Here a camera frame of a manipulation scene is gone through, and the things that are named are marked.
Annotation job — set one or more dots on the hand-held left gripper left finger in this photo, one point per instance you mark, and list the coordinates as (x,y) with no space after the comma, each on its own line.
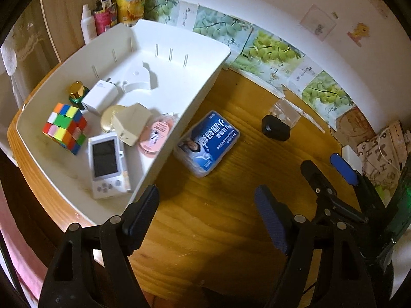
(143,218)

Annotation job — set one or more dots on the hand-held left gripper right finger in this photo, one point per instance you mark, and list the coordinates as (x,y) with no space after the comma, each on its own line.
(269,218)

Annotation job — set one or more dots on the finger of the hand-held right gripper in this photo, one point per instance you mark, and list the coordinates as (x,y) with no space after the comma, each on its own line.
(343,166)
(316,176)

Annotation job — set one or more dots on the black charger plug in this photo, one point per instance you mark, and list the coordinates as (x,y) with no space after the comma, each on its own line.
(274,128)

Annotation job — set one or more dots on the white mini game console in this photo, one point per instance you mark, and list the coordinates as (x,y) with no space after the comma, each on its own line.
(106,163)

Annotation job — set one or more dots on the pink correction tape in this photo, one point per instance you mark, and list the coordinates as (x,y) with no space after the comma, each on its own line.
(155,136)

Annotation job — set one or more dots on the small beige box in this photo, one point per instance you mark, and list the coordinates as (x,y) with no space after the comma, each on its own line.
(133,123)

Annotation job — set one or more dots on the clear box with blue label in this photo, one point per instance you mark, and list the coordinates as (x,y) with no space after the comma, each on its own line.
(208,141)

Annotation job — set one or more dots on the round gold compact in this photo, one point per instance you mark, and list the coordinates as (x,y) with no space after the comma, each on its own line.
(109,118)

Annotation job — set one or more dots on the colourful puzzle cube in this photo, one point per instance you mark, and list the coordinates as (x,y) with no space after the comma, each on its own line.
(64,125)

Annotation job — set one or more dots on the white charger plug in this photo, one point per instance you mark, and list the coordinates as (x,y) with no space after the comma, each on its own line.
(99,96)

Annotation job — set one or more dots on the green bottle with gold cap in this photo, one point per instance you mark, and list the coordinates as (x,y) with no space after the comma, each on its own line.
(77,93)

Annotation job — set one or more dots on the white plastic storage bin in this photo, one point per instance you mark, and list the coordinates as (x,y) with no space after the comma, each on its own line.
(179,70)

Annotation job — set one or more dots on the white rectangular soap box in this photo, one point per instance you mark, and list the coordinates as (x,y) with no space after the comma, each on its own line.
(351,157)

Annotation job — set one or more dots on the green tissue pack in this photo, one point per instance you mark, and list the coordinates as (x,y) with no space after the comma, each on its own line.
(383,190)

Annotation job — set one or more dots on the letter print fabric bag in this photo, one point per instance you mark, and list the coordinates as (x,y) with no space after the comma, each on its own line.
(382,154)

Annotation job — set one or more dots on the brown printed paper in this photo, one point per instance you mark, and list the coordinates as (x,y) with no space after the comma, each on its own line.
(353,123)

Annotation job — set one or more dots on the white paper strip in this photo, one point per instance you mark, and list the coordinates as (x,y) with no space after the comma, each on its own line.
(308,118)

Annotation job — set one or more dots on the small clear plastic box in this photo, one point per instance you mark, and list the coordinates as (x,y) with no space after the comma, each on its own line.
(287,110)

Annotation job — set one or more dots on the grape print paper sheet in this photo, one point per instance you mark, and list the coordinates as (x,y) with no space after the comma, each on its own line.
(218,25)
(324,89)
(163,8)
(273,49)

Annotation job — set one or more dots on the pink cloth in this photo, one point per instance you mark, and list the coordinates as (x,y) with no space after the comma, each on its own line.
(19,256)

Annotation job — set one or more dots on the yellow bear sticker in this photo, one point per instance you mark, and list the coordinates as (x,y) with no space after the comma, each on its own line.
(361,32)

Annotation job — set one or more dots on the red can pen holder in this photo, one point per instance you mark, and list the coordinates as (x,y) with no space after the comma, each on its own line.
(102,22)

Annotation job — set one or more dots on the white spray bottle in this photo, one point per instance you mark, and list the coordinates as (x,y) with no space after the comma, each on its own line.
(88,25)

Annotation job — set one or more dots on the white lace curtain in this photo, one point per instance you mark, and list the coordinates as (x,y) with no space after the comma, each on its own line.
(19,54)

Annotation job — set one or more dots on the yellow orange carton pen holder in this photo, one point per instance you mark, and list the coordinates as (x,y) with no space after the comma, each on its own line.
(128,6)

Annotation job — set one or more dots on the wooden desk hutch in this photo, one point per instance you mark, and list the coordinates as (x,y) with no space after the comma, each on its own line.
(64,6)

